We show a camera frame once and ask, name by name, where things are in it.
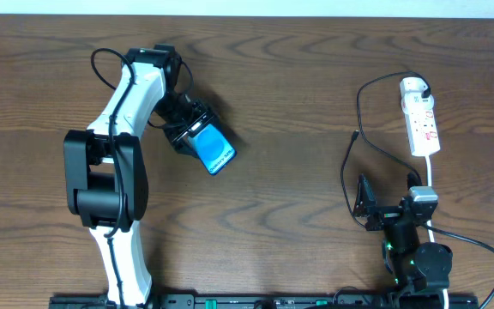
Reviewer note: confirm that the blue screen Samsung smartphone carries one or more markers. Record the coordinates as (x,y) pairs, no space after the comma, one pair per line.
(212,148)

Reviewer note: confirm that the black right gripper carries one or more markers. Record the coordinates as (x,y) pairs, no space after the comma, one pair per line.
(388,215)

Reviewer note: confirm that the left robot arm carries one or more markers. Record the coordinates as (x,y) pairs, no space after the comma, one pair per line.
(106,178)

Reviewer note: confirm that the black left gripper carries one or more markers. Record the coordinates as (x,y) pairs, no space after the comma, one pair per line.
(188,132)

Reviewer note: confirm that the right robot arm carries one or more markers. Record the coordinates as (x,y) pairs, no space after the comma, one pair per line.
(419,268)

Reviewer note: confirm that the white power strip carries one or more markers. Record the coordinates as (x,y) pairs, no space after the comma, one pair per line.
(417,105)

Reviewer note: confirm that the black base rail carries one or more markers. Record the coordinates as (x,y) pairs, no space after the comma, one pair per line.
(343,300)

